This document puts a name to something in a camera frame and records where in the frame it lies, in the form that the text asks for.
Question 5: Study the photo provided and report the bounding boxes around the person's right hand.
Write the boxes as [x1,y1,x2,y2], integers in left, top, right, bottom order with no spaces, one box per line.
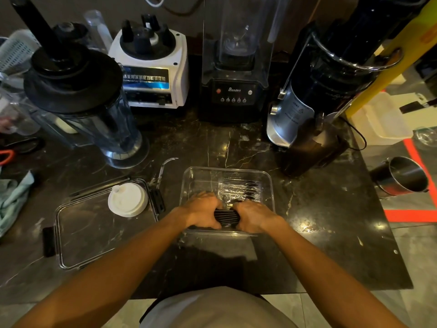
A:
[234,200,286,235]

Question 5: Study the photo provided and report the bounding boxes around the person's left hand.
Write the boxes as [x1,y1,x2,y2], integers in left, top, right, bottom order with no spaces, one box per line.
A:
[172,191,223,230]

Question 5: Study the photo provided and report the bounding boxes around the bundle of black straws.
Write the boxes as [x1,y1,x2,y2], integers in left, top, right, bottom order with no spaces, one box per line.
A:
[214,208,240,230]

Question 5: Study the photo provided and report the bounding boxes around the person's right forearm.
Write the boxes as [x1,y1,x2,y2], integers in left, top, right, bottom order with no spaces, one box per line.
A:
[275,217,408,328]

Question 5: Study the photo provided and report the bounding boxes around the person's left forearm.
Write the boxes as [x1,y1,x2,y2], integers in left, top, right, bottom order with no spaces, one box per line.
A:
[12,208,180,328]

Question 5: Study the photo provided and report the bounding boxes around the clear plastic container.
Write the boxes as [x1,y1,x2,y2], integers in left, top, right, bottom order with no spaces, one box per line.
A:
[179,166,276,237]

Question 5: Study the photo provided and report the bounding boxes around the wrapped pack of black straws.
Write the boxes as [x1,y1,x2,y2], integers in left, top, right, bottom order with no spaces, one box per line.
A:
[218,178,263,203]

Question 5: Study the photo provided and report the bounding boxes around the clear plastic wrap scrap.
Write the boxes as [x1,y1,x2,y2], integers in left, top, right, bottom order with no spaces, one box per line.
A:
[150,157,179,187]

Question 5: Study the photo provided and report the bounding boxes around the white cup lid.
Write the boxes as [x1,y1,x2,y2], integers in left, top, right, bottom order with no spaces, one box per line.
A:
[108,183,149,218]

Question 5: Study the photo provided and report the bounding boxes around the person's grey shirt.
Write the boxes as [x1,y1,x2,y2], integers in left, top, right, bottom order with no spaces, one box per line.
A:
[139,286,298,328]

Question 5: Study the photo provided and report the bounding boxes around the clear lid with black clips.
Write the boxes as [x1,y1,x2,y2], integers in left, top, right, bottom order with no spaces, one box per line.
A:
[42,178,166,271]

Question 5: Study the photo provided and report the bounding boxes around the white blender base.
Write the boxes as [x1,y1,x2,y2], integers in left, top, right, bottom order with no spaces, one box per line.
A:
[108,14,189,110]

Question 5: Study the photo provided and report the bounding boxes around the black and silver juicer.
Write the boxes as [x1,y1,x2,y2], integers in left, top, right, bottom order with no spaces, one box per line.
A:
[266,0,424,178]

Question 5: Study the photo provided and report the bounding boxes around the stainless steel cup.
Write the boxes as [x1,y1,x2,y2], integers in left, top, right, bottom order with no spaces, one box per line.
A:
[370,156,429,199]

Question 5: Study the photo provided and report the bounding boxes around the white plastic tub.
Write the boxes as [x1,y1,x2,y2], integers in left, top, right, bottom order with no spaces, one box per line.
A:
[351,92,414,146]

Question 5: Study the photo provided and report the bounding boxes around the clear blender jug black lid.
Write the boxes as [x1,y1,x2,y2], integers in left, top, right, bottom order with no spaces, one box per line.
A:
[10,0,150,170]

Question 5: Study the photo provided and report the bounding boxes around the clear glass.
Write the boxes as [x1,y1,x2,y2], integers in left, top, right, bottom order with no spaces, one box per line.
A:
[414,126,437,148]

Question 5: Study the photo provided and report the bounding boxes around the teal cloth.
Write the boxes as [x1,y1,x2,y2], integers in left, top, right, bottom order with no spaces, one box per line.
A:
[0,170,35,238]

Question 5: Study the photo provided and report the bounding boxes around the clear plastic bottle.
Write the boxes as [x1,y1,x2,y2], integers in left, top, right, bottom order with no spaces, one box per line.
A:
[83,10,113,54]

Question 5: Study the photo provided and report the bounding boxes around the white plastic basket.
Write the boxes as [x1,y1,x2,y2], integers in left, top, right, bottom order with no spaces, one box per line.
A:
[0,29,41,75]

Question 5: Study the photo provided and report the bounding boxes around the black blender with clear enclosure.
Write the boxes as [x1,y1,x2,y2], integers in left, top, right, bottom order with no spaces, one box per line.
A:
[200,0,274,123]

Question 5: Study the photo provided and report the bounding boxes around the black handled scissors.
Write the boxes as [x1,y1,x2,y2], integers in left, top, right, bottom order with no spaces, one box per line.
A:
[0,137,46,155]

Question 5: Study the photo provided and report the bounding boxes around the yellow post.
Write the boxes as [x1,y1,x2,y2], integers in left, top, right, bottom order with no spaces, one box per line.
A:
[345,0,437,118]

